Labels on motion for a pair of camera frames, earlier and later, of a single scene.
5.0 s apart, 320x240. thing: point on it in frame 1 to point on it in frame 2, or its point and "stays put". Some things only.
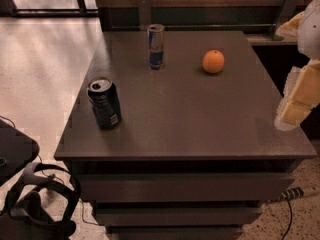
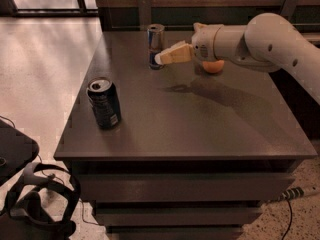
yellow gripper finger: (290, 115) to (180, 53)
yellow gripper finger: (303, 83) to (172, 47)
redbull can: (155, 46) stays put
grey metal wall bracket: (145, 11) stays put
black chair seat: (17, 150) stays put
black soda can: (104, 96) stays put
